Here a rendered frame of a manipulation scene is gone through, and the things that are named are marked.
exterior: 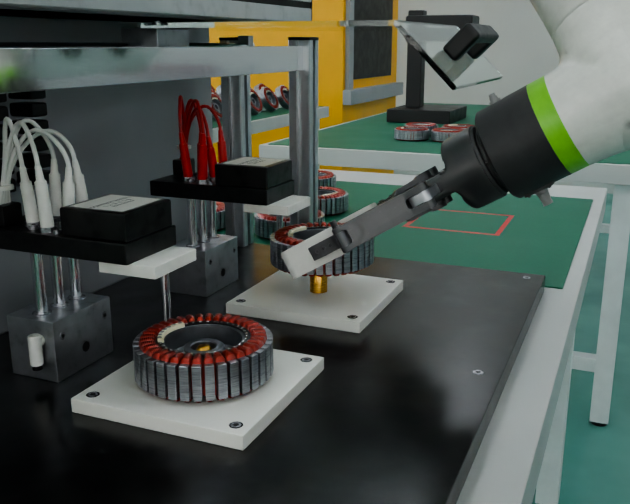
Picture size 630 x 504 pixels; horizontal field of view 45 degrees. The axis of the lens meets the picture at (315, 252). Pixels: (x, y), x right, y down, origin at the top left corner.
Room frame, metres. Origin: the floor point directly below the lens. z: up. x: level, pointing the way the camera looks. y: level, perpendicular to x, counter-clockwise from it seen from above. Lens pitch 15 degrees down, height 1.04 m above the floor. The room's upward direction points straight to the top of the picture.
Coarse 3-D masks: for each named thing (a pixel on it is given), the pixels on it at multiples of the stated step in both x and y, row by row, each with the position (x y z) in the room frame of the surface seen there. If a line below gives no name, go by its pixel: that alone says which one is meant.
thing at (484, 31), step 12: (468, 24) 0.74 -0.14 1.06; (480, 24) 0.79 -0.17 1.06; (456, 36) 0.74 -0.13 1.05; (468, 36) 0.74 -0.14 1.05; (480, 36) 0.74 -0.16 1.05; (492, 36) 0.80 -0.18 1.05; (444, 48) 0.75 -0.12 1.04; (456, 48) 0.74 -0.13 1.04; (468, 48) 0.74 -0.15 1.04; (480, 48) 0.83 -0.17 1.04; (456, 60) 0.75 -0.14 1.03
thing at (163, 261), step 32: (32, 224) 0.61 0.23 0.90; (64, 224) 0.58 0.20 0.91; (96, 224) 0.57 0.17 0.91; (128, 224) 0.56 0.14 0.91; (160, 224) 0.60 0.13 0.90; (32, 256) 0.60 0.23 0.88; (64, 256) 0.58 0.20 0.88; (96, 256) 0.57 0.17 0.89; (128, 256) 0.56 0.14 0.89; (160, 256) 0.58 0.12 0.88; (192, 256) 0.60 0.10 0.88
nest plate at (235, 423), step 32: (288, 352) 0.62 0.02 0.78; (96, 384) 0.56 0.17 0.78; (128, 384) 0.56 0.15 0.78; (288, 384) 0.56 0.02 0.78; (96, 416) 0.52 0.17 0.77; (128, 416) 0.51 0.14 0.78; (160, 416) 0.50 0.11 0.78; (192, 416) 0.50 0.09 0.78; (224, 416) 0.50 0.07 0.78; (256, 416) 0.50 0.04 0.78
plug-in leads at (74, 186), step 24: (24, 120) 0.63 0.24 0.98; (24, 144) 0.63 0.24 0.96; (48, 144) 0.64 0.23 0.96; (24, 168) 0.61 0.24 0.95; (0, 192) 0.62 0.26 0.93; (24, 192) 0.61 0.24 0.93; (48, 192) 0.60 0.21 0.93; (72, 192) 0.62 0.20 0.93; (0, 216) 0.61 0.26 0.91; (48, 216) 0.60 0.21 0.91
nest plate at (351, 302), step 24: (264, 288) 0.80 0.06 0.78; (288, 288) 0.80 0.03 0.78; (336, 288) 0.80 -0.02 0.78; (360, 288) 0.80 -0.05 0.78; (384, 288) 0.80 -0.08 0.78; (240, 312) 0.75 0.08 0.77; (264, 312) 0.74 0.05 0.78; (288, 312) 0.73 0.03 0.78; (312, 312) 0.73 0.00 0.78; (336, 312) 0.73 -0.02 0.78; (360, 312) 0.73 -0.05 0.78
